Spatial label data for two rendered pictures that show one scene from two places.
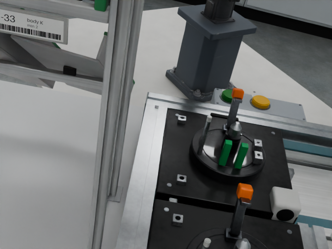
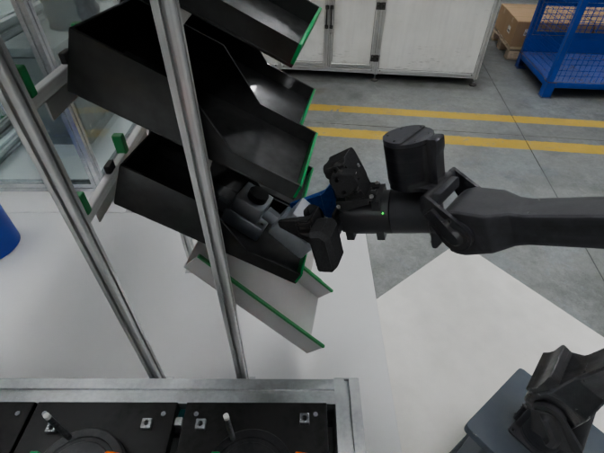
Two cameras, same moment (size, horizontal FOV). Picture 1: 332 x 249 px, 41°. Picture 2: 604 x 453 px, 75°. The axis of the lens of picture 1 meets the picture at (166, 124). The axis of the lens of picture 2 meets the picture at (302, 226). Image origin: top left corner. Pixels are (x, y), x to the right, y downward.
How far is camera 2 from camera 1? 80 cm
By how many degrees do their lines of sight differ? 67
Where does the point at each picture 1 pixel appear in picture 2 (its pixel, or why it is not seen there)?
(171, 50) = not seen: hidden behind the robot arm
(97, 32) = (523, 320)
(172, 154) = (242, 413)
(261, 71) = not seen: outside the picture
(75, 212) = (218, 361)
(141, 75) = (460, 387)
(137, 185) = (200, 386)
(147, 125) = (293, 385)
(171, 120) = (302, 408)
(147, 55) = not seen: hidden behind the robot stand
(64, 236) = (193, 359)
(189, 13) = (515, 386)
